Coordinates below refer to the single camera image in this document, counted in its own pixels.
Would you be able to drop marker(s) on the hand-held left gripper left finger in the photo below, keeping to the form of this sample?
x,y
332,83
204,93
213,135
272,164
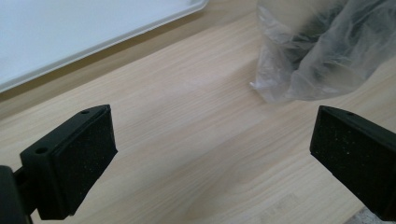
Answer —
x,y
77,161

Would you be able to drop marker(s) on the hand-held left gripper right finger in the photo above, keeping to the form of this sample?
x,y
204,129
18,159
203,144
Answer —
x,y
358,161

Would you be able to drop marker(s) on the clear plastic bag yellow print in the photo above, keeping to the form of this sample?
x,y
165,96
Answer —
x,y
327,77

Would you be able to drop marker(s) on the white plastic bin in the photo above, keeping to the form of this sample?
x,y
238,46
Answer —
x,y
77,28

